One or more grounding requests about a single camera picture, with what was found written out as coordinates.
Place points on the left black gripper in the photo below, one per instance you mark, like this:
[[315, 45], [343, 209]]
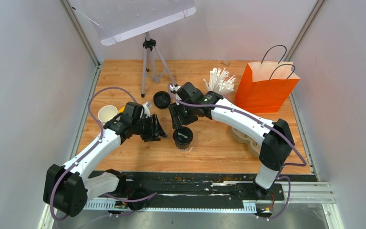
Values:
[[156, 132]]

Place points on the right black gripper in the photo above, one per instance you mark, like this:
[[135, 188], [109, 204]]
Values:
[[178, 120]]

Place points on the orange paper bag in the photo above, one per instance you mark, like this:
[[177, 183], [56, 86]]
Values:
[[265, 85]]

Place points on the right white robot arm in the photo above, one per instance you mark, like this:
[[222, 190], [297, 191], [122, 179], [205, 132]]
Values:
[[274, 137]]

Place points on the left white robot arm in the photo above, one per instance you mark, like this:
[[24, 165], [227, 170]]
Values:
[[69, 187]]

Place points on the stack of black lids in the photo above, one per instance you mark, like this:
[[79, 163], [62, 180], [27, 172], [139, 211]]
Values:
[[161, 99]]

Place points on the yellow triangular plastic stand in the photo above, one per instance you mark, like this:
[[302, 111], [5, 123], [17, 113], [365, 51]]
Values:
[[121, 110]]

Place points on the stack of paper cups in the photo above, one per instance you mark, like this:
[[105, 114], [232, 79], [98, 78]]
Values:
[[107, 113]]

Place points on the bundle of wrapped straws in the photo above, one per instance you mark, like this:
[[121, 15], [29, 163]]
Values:
[[220, 81]]

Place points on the cardboard cup carrier tray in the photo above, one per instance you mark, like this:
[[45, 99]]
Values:
[[253, 146]]

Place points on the grey tripod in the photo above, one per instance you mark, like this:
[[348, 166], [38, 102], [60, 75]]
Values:
[[149, 69]]

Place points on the white reflector board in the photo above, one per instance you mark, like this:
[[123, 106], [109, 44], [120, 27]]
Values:
[[119, 20]]

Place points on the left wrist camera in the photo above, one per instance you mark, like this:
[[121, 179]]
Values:
[[147, 106]]

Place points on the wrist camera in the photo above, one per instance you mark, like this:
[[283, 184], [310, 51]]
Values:
[[174, 88], [147, 106]]

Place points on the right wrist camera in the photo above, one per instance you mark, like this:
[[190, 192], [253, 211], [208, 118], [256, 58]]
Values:
[[174, 88]]

